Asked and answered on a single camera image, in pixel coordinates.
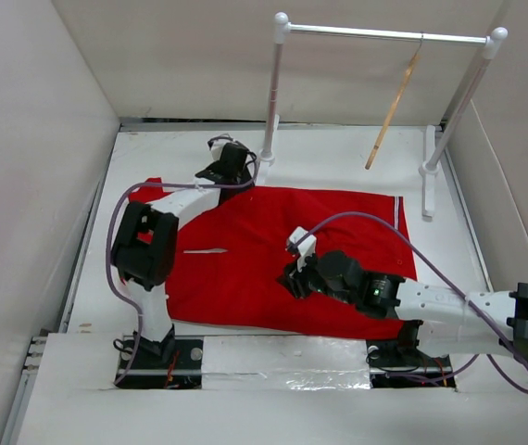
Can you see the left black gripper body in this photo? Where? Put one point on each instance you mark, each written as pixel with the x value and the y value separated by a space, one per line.
pixel 239 175

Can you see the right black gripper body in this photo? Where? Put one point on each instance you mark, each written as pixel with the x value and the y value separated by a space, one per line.
pixel 309 279

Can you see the red trousers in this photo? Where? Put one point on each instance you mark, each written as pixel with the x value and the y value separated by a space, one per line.
pixel 229 261

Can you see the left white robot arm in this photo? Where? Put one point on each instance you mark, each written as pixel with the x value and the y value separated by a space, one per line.
pixel 143 239

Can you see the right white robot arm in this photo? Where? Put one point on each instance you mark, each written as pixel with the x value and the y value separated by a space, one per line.
pixel 436 320

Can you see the wooden clothes hanger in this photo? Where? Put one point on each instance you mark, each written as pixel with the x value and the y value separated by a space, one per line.
pixel 393 107

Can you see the silver taped foam strip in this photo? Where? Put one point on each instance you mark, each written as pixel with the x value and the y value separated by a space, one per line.
pixel 296 363

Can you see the white clothes rack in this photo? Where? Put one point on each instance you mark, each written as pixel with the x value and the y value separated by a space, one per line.
pixel 433 148

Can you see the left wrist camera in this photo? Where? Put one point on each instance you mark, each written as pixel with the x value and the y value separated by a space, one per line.
pixel 217 143

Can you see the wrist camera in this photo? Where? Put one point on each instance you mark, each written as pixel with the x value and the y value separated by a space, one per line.
pixel 217 143
pixel 302 245

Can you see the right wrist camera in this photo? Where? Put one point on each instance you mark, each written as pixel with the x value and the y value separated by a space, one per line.
pixel 302 245

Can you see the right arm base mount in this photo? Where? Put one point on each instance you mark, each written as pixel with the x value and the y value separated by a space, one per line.
pixel 398 363

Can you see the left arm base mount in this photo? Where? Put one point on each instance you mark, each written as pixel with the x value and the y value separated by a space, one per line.
pixel 181 370

